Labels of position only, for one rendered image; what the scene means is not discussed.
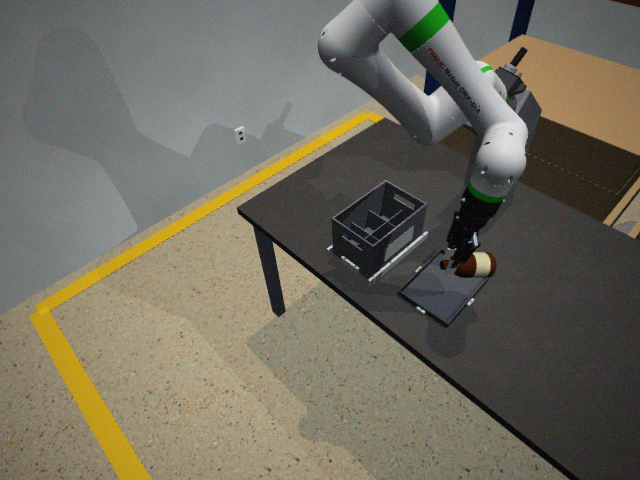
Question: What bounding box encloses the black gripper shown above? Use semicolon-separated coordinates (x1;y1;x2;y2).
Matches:
441;206;489;275

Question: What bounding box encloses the brown bottle with cream label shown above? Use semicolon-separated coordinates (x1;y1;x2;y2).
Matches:
440;252;496;278

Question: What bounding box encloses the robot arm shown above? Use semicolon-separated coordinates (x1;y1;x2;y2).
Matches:
318;0;528;219

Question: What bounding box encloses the black crate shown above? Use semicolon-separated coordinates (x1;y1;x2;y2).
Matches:
332;180;427;279

